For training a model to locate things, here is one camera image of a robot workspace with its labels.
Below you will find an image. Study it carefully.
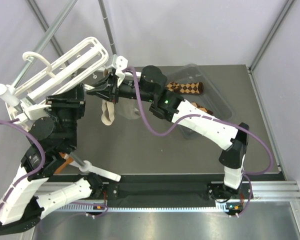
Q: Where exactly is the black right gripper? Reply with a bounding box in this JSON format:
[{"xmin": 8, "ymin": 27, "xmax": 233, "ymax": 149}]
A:
[{"xmin": 88, "ymin": 72, "xmax": 156, "ymax": 106}]

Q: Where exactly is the cream white ribbed sock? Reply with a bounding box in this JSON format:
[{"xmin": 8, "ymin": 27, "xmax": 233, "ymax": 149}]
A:
[{"xmin": 101, "ymin": 98, "xmax": 141, "ymax": 126}]

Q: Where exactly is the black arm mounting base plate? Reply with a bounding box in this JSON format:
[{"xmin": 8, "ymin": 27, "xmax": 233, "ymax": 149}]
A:
[{"xmin": 105, "ymin": 182, "xmax": 250, "ymax": 208}]

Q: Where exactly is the thin grey back stand pole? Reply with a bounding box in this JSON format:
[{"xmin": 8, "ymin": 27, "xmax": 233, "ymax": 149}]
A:
[{"xmin": 98, "ymin": 0, "xmax": 117, "ymax": 54}]

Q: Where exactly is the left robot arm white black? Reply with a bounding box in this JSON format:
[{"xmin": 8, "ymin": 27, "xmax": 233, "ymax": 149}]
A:
[{"xmin": 0, "ymin": 83, "xmax": 104, "ymax": 236}]

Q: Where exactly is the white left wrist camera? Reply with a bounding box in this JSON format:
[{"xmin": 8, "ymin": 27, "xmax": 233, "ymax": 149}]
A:
[{"xmin": 20, "ymin": 97, "xmax": 51, "ymax": 121}]

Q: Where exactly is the grey metal stand pole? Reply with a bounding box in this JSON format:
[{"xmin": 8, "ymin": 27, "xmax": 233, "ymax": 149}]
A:
[{"xmin": 9, "ymin": 0, "xmax": 91, "ymax": 171}]

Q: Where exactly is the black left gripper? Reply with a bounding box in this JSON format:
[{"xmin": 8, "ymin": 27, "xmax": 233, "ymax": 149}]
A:
[{"xmin": 47, "ymin": 82, "xmax": 87, "ymax": 151}]

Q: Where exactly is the white stand base foot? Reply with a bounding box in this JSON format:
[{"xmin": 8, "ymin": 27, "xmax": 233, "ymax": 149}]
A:
[{"xmin": 70, "ymin": 160, "xmax": 122, "ymax": 182}]

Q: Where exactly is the brown orange argyle sock crumpled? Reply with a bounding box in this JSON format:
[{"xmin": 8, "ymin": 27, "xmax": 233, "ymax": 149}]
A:
[{"xmin": 191, "ymin": 102, "xmax": 214, "ymax": 115}]

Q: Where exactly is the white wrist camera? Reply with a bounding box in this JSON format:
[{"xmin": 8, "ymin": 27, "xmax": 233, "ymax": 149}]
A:
[
  {"xmin": 105, "ymin": 54, "xmax": 128, "ymax": 87},
  {"xmin": 20, "ymin": 97, "xmax": 51, "ymax": 121}
]

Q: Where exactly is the white pole joint connector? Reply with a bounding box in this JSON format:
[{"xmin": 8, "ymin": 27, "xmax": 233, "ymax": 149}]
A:
[{"xmin": 0, "ymin": 83, "xmax": 21, "ymax": 107}]

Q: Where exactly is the orange sock with cream cuff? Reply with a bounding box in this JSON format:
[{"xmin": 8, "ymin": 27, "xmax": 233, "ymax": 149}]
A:
[{"xmin": 54, "ymin": 152, "xmax": 74, "ymax": 175}]

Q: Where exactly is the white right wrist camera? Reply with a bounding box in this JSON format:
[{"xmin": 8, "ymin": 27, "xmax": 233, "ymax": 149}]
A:
[{"xmin": 105, "ymin": 54, "xmax": 128, "ymax": 87}]

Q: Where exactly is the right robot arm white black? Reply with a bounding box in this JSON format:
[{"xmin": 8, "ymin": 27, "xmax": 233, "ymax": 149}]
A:
[{"xmin": 86, "ymin": 65, "xmax": 249, "ymax": 198}]

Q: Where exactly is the aluminium frame rail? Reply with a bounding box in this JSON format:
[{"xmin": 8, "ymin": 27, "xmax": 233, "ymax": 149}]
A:
[{"xmin": 39, "ymin": 181, "xmax": 300, "ymax": 213}]

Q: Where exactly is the brown orange argyle sock flat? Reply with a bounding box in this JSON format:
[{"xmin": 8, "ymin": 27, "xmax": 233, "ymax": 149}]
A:
[{"xmin": 166, "ymin": 81, "xmax": 204, "ymax": 95}]

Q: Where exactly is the clear plastic bin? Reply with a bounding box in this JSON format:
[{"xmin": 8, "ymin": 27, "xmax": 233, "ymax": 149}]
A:
[{"xmin": 164, "ymin": 63, "xmax": 235, "ymax": 140}]

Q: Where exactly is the white plastic clip hanger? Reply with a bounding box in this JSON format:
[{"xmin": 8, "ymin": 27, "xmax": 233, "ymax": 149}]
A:
[{"xmin": 5, "ymin": 36, "xmax": 110, "ymax": 125}]

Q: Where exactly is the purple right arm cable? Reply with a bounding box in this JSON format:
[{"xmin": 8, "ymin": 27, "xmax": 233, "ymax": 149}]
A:
[{"xmin": 123, "ymin": 65, "xmax": 275, "ymax": 218}]

